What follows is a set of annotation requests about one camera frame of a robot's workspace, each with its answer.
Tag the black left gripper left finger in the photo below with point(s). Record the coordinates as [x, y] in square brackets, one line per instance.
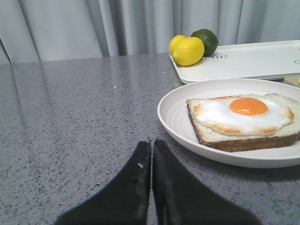
[124, 201]

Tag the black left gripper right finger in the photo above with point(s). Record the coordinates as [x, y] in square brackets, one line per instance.
[181, 199]

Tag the bread slice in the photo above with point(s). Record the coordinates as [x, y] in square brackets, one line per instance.
[285, 136]

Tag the white round plate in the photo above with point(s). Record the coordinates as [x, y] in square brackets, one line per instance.
[173, 114]

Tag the fried egg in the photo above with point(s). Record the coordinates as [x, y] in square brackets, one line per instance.
[242, 115]

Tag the white rectangular tray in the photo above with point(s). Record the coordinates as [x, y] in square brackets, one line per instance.
[267, 61]

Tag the yellow lemon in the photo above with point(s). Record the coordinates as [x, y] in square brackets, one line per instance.
[186, 51]

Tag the green lime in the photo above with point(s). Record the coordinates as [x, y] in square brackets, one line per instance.
[209, 40]

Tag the wooden cutting board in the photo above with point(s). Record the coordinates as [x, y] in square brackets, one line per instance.
[293, 81]

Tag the grey curtain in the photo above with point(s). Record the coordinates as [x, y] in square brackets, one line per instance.
[46, 30]

